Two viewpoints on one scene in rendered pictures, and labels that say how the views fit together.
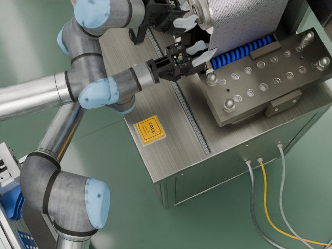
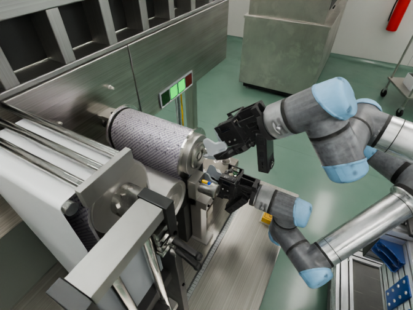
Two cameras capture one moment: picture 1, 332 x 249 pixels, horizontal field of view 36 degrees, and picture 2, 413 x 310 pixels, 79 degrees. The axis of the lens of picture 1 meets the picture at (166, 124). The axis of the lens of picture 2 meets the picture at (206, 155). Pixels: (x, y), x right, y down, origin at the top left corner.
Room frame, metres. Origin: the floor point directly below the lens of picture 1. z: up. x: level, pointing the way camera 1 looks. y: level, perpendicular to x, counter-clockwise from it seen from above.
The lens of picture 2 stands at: (0.99, 0.32, 1.72)
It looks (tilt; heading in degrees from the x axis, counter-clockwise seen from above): 43 degrees down; 231
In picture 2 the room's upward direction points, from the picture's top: straight up
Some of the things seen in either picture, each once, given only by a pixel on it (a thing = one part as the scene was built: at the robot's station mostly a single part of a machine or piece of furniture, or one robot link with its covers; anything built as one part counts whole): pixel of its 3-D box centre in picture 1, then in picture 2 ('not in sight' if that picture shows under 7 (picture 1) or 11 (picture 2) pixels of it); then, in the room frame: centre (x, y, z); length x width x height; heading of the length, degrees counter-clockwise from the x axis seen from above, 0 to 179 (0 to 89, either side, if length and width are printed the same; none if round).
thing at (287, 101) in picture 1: (283, 103); not in sight; (0.50, -0.37, 0.96); 0.10 x 0.03 x 0.11; 112
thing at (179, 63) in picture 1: (169, 63); (238, 186); (0.59, -0.02, 1.12); 0.12 x 0.08 x 0.09; 112
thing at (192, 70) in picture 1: (191, 65); not in sight; (0.59, -0.08, 1.09); 0.09 x 0.05 x 0.02; 111
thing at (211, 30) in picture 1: (202, 8); (192, 153); (0.69, -0.11, 1.25); 0.15 x 0.01 x 0.15; 22
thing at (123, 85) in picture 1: (119, 86); (289, 209); (0.53, 0.13, 1.11); 0.11 x 0.08 x 0.09; 112
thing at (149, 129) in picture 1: (149, 129); (273, 216); (0.45, 0.05, 0.91); 0.07 x 0.07 x 0.02; 22
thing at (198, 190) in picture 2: (179, 36); (202, 211); (0.71, -0.05, 1.05); 0.06 x 0.05 x 0.31; 112
